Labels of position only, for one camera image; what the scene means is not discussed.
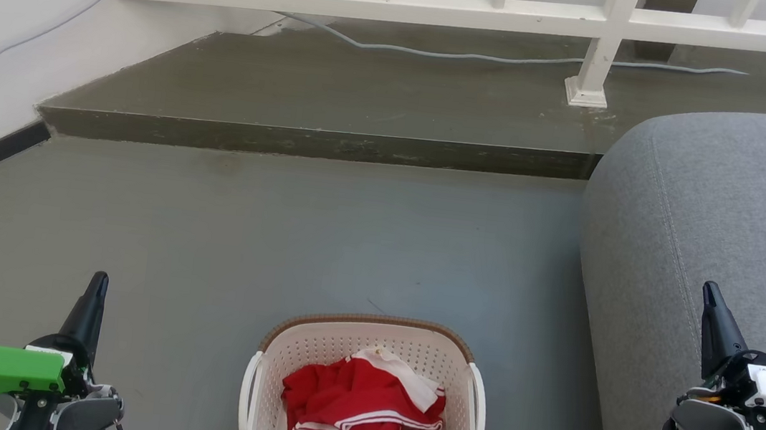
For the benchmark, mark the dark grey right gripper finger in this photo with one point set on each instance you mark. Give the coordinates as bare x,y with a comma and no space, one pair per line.
719,333

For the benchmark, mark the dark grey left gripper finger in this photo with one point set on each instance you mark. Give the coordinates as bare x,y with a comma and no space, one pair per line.
87,315

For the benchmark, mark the cream perforated laundry basket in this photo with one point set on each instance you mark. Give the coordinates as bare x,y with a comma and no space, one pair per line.
340,336

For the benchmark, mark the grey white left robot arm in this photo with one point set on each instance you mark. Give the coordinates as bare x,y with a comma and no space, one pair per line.
82,415

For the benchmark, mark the grey fabric sofa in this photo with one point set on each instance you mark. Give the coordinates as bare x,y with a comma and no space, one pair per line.
715,209

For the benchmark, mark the red garment with white trim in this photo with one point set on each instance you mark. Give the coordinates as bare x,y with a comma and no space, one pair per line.
363,393

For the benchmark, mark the dark grey pillar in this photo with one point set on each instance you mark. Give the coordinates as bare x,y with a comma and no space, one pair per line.
664,23

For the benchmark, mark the raised grey concrete step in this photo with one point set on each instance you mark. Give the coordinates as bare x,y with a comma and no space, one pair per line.
339,94

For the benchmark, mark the white railing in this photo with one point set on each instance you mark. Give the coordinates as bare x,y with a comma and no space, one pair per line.
378,7

